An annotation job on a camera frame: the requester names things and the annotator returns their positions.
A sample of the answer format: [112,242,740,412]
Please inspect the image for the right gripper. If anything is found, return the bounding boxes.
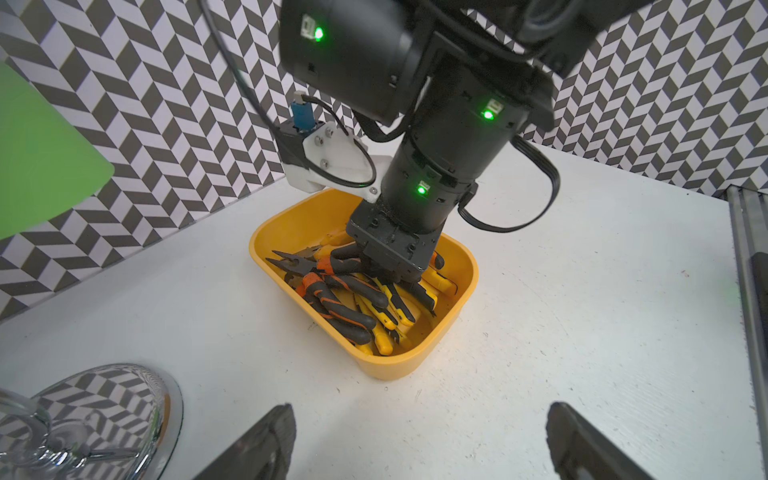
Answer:
[346,200,444,283]

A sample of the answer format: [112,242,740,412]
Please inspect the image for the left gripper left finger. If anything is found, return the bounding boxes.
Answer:
[195,403,297,480]

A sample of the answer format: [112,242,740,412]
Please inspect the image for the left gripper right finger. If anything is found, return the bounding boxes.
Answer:
[546,402,652,480]

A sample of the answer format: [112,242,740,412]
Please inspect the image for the orange black long-nose pliers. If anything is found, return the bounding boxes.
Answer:
[267,250,389,309]

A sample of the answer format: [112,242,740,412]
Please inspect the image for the yellow storage box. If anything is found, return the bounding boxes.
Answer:
[249,190,479,381]

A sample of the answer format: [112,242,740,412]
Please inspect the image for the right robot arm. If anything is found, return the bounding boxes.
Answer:
[279,1,641,282]

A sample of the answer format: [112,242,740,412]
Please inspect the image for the yellow black pliers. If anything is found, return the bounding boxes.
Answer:
[353,274,440,357]

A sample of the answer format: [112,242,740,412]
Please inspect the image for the orange grey pliers in box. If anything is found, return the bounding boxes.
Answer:
[296,273,376,345]

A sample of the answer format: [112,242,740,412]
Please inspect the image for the chrome glass holder stand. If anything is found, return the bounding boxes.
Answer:
[1,363,184,479]

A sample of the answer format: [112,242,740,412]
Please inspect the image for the green plastic wine glass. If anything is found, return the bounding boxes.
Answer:
[1,63,114,239]

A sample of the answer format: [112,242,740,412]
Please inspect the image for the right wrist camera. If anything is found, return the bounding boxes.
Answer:
[276,91,390,203]

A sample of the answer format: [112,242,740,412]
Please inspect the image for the aluminium front rail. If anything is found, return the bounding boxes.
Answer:
[725,185,767,459]

